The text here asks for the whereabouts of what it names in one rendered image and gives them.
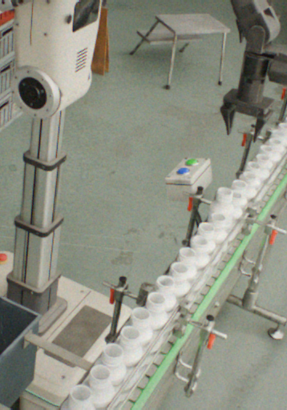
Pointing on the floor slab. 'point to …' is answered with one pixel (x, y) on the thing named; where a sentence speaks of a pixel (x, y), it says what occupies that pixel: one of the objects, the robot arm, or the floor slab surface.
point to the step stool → (183, 34)
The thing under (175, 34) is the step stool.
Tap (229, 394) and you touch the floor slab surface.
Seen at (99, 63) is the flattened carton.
